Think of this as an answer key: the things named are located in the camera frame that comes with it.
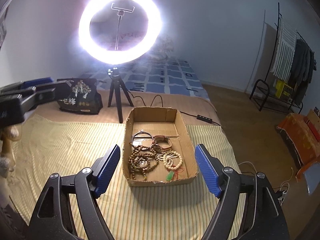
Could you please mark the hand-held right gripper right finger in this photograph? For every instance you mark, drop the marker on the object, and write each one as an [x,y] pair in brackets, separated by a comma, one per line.
[207,170]

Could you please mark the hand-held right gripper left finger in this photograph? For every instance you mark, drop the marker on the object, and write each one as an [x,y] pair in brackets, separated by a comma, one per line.
[107,170]

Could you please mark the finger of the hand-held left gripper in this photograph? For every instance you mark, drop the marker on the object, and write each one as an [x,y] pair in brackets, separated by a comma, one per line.
[47,92]
[37,82]

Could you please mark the cardboard box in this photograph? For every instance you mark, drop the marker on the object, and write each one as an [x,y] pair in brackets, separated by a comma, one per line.
[160,181]

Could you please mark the dark metal bangle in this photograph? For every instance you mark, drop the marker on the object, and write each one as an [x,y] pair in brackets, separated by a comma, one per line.
[142,131]

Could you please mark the person's left hand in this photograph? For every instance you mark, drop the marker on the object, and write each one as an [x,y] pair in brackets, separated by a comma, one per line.
[8,133]

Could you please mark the black snack bag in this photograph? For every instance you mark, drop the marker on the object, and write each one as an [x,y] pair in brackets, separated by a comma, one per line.
[85,105]

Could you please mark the striped yellow cloth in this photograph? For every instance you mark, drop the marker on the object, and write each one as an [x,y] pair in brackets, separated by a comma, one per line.
[75,140]

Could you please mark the brown blanket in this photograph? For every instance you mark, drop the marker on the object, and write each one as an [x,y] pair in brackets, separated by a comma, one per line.
[150,102]

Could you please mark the black clothes rack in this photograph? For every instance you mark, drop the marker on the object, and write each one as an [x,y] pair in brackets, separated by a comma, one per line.
[260,90]

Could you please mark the blue patterned bed sheet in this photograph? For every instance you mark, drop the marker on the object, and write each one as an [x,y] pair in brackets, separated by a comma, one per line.
[175,77]

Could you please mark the orange patterned cloth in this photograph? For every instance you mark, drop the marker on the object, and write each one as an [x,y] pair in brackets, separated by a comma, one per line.
[300,135]

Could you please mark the yellow box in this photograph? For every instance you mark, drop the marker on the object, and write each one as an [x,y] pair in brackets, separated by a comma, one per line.
[283,90]

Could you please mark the phone holder clamp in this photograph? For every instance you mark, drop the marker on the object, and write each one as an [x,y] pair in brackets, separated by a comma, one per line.
[122,11]

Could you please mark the floral patterned bedding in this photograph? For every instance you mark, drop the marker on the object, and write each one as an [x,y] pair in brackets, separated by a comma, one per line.
[165,47]

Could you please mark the striped hanging towel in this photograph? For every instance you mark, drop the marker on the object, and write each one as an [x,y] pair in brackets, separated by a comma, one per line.
[285,55]

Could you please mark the dark hanging clothes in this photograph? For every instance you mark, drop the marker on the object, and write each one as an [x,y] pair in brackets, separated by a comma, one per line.
[302,65]

